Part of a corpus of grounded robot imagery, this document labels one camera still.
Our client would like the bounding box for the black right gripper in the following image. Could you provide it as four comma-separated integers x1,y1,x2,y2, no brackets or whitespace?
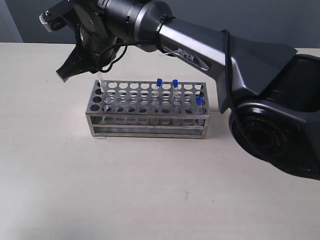
56,4,120,83

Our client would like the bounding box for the blue capped tube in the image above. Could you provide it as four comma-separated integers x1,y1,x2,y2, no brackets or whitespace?
172,79,180,106
151,78,163,106
195,96,204,126
97,72,106,93

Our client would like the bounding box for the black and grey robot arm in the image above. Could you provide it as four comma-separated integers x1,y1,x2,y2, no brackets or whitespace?
55,0,320,180

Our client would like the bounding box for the stainless steel test tube rack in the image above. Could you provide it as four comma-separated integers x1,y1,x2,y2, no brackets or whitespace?
85,80,211,139

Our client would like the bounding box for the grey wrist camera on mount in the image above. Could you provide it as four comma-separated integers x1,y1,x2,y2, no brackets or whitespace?
39,0,73,33

